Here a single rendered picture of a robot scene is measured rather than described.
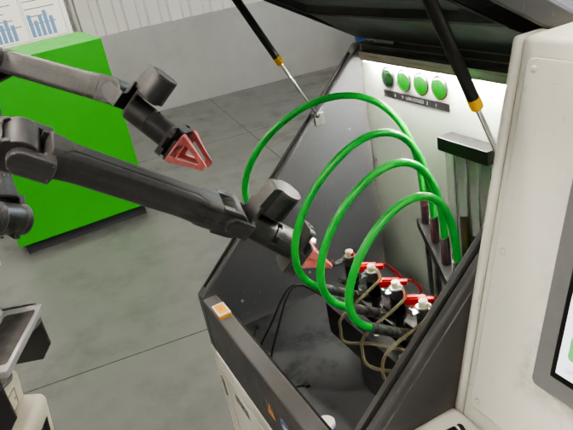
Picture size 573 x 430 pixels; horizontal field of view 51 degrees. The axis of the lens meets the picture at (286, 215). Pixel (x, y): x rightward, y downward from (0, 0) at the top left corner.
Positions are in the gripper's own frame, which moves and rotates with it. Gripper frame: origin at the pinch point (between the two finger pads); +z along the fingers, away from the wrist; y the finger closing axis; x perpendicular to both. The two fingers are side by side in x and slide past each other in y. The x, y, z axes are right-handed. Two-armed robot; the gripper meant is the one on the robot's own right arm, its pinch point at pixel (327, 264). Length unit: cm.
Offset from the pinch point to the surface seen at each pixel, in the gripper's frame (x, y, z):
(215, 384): 110, -104, 52
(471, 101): -29, 39, -13
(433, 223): -3.5, 18.9, 12.3
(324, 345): 9.4, -20.7, 17.5
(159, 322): 171, -120, 36
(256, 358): -3.9, -24.1, -2.9
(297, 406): -20.6, -20.7, 0.4
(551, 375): -49, 15, 9
